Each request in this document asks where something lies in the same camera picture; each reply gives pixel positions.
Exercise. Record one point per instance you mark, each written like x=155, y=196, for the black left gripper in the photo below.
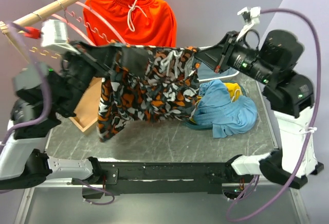
x=99, y=57

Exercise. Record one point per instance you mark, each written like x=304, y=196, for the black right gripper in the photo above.
x=217, y=56

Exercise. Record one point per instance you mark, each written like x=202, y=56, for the camouflage patterned shorts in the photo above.
x=168, y=90

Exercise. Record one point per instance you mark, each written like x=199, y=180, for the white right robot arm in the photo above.
x=291, y=97

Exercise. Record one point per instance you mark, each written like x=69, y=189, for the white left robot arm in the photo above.
x=42, y=96

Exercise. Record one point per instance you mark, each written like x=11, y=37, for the yellow shorts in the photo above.
x=234, y=90

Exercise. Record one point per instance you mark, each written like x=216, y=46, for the orange shorts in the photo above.
x=146, y=22

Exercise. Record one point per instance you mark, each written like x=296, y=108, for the light blue shorts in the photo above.
x=227, y=118

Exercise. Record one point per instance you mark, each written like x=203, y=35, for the yellow hanger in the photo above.
x=45, y=53

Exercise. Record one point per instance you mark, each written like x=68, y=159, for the grey-blue cloth in basket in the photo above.
x=204, y=72

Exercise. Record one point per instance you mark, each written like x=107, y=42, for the white laundry basket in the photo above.
x=228, y=74

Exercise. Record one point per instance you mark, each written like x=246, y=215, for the wooden clothes rack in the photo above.
x=87, y=108

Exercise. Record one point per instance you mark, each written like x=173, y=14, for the dark green basket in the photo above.
x=191, y=123

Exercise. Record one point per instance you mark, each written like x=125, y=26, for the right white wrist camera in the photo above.
x=251, y=17

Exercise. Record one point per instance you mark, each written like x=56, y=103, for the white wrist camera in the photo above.
x=251, y=17
x=53, y=36

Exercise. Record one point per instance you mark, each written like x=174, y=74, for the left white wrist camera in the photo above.
x=53, y=36

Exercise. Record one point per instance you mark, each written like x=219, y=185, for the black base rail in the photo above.
x=164, y=177

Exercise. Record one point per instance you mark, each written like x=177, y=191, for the aluminium frame rail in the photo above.
x=56, y=201

